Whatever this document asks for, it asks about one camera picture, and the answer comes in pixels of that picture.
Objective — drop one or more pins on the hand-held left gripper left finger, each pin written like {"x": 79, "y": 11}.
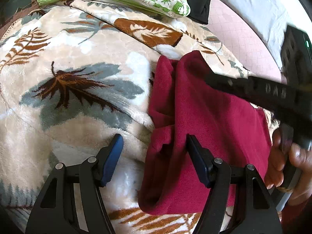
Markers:
{"x": 111, "y": 160}

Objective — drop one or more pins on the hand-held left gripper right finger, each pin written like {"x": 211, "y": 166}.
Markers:
{"x": 198, "y": 162}

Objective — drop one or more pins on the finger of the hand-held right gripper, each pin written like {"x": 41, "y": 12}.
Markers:
{"x": 248, "y": 87}

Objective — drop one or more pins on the red fleece sweater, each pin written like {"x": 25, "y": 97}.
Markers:
{"x": 207, "y": 126}

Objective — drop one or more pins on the person's right hand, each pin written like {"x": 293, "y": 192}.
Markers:
{"x": 301, "y": 158}

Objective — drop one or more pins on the grey pillow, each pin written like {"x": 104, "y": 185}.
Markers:
{"x": 263, "y": 7}

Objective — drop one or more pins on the leaf print plush blanket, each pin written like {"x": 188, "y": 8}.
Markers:
{"x": 85, "y": 78}

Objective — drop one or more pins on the black garment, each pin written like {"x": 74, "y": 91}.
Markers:
{"x": 198, "y": 0}

